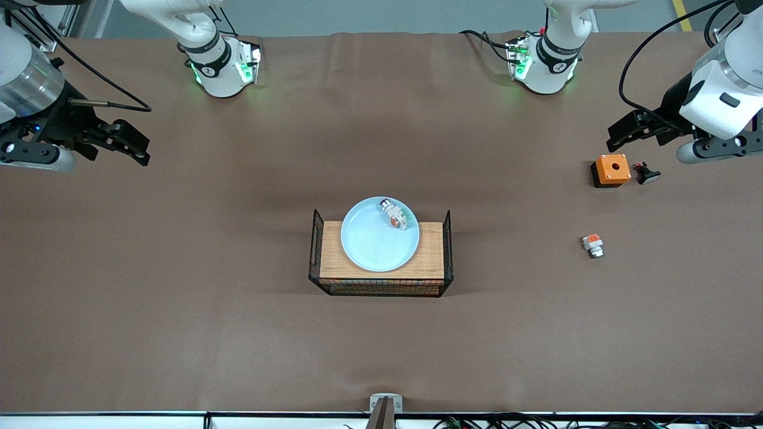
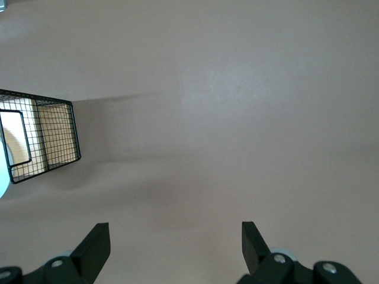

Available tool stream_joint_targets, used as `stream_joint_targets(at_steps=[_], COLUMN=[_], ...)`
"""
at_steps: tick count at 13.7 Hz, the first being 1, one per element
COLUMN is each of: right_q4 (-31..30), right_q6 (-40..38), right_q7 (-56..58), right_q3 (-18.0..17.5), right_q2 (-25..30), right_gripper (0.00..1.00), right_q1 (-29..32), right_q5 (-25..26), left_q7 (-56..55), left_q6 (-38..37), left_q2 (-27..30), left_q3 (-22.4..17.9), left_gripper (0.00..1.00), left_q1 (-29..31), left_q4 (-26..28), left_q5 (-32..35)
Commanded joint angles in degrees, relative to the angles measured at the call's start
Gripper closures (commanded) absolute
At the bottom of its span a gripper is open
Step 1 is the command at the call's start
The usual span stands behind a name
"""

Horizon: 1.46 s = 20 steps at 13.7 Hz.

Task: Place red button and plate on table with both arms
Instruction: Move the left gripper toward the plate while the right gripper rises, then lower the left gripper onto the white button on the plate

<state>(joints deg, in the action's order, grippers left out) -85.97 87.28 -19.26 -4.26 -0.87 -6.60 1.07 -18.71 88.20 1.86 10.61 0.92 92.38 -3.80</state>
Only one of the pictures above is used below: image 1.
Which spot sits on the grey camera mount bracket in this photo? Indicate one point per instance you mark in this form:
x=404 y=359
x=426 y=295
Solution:
x=385 y=408

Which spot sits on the white orange contact block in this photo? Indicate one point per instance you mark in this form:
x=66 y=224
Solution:
x=593 y=244

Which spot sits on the black push button head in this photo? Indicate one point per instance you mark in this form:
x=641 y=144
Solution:
x=647 y=174

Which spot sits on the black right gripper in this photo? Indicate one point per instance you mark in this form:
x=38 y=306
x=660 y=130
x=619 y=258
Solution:
x=61 y=123

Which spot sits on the aluminium frame profile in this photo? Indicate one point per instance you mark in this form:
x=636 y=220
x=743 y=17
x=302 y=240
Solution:
x=718 y=36
x=62 y=18

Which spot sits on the brown table cover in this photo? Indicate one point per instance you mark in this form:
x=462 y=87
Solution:
x=179 y=333

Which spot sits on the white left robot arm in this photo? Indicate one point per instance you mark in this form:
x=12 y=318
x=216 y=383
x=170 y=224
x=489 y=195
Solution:
x=724 y=95

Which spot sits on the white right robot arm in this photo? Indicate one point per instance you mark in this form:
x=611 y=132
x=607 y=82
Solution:
x=18 y=77

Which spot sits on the orange button enclosure box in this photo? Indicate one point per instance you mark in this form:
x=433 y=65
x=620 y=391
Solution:
x=611 y=170

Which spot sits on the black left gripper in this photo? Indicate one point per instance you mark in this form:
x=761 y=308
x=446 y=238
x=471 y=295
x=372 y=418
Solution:
x=672 y=102

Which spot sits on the light blue round plate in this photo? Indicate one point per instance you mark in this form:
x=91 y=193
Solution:
x=372 y=241

